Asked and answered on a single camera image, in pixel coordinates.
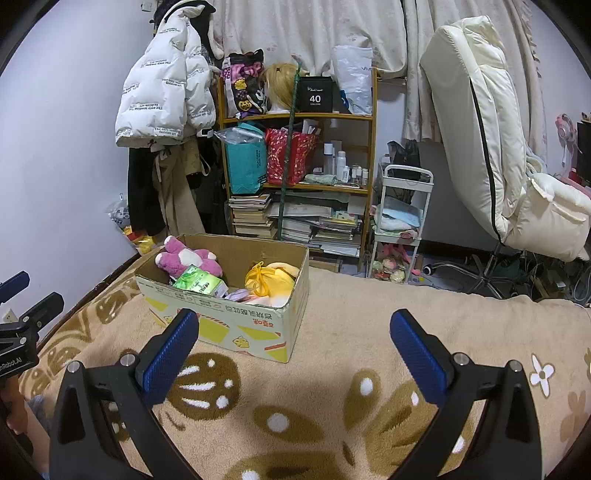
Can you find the yellow wooden shelf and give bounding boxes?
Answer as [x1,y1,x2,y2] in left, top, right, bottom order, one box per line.
[217,67,377,278]

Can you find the yellow plush toy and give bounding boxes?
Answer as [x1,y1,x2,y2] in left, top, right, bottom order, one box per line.
[245,261,301,308]

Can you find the red patterned bag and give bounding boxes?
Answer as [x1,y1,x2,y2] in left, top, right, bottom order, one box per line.
[265,128,319,186]

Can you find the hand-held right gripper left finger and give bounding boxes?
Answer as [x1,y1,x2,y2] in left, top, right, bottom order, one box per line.
[48,308,200,480]

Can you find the pink plush toy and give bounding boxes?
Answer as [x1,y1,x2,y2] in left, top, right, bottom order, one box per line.
[154,235,223,280]

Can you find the group of white bottles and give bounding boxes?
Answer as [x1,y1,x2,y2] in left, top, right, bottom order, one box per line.
[323,142,370,183]

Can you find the lavender soft item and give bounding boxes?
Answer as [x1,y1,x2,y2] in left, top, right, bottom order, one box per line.
[224,288,259,305]

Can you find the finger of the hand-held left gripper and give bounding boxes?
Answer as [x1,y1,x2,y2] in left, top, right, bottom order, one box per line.
[17,292,65,334]
[0,271,30,304]

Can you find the stack of flat books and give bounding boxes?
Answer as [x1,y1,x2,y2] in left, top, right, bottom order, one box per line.
[279,200,365,258]

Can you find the white plastic bag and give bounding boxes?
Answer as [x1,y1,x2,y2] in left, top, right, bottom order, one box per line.
[331,45,374,116]

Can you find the black pink patterned bag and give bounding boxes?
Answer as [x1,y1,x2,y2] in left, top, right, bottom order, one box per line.
[222,50,269,118]

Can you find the stack of brown books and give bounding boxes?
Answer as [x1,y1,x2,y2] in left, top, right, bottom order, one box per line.
[228,194,278,240]

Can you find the black hanging garment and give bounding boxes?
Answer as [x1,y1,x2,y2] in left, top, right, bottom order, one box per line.
[128,145,167,236]

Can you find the white puffer jacket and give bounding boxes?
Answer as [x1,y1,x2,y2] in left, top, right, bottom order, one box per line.
[115,7,218,148]

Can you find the pink desk fan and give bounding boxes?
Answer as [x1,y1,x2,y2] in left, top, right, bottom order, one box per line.
[555,113,583,178]

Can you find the dark hanging garment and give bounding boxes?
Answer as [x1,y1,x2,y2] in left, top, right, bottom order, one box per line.
[185,134,229,234]

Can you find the blond wig on head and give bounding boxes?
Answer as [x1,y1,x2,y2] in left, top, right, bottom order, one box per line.
[259,63,301,114]

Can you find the printed cardboard box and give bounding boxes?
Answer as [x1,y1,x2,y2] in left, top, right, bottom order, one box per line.
[135,233,310,364]

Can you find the beige coat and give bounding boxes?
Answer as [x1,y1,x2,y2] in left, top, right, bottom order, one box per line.
[152,138,206,236]

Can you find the grey white plush bag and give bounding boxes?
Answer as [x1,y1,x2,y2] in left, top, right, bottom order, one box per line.
[108,200,132,229]

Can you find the person's left forearm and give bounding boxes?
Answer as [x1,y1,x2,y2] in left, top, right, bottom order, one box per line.
[0,394,51,478]

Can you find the black monitor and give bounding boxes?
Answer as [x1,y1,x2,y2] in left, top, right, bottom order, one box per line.
[577,121,591,185]

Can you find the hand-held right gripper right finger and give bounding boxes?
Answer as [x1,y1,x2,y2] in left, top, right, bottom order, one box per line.
[389,309,543,480]

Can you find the white trolley cart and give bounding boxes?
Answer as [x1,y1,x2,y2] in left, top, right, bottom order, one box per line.
[368,165,435,283]

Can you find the green tissue pack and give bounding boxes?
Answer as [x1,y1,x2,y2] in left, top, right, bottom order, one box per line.
[173,264,228,298]

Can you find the teal paper bag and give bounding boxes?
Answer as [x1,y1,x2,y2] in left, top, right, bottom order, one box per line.
[224,122,269,195]

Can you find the floral curtain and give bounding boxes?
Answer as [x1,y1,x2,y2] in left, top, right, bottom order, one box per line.
[210,0,548,158]

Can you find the white padded chair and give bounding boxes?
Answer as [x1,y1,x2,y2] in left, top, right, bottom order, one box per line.
[419,15,591,301]

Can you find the yellow red plush items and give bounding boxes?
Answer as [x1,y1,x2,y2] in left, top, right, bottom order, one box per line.
[122,226,160,256]

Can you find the black box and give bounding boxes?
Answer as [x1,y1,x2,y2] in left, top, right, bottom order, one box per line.
[295,76,338,114]

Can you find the beige patterned blanket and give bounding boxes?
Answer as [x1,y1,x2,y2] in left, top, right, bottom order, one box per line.
[18,251,591,480]

